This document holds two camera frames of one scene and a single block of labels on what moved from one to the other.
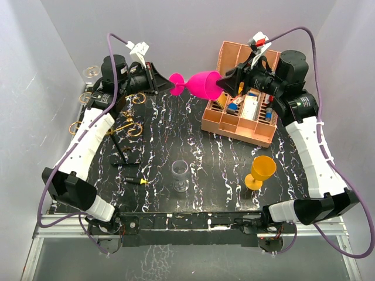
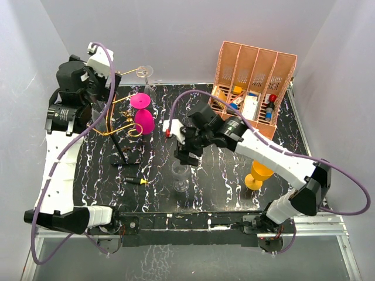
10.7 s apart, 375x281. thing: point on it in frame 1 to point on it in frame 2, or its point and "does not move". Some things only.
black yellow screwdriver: (135, 180) does not move
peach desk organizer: (250, 117) does not move
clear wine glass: (180, 170) does not move
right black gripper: (230, 83) to (183, 153)
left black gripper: (156, 82) to (104, 91)
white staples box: (250, 108) does not move
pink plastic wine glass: (203, 85) to (143, 116)
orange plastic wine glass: (262, 168) does not move
